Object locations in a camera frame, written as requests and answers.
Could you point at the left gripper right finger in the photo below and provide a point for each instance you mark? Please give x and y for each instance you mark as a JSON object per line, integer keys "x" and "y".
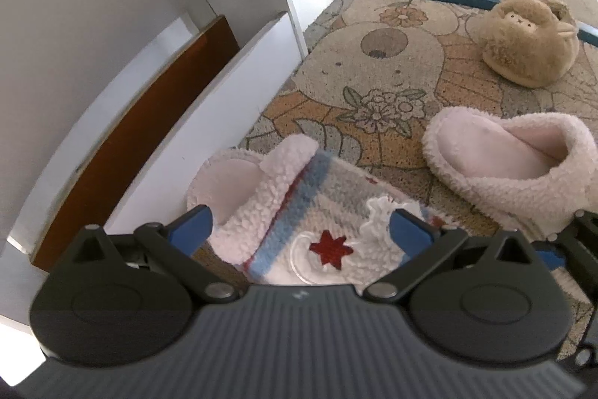
{"x": 484, "y": 299}

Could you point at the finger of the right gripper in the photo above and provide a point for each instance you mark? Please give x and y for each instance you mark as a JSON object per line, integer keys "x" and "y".
{"x": 550, "y": 253}

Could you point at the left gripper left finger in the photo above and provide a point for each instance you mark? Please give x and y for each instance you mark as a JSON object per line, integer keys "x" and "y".
{"x": 123, "y": 298}

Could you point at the striped knit slipper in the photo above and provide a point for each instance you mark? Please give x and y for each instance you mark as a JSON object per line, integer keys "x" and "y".
{"x": 300, "y": 216}
{"x": 530, "y": 173}

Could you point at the brown fluffy animal slipper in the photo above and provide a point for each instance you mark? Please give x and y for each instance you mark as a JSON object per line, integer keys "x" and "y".
{"x": 531, "y": 43}

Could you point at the cartoon patterned door mat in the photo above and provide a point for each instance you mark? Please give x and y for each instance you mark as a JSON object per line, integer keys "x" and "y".
{"x": 379, "y": 72}

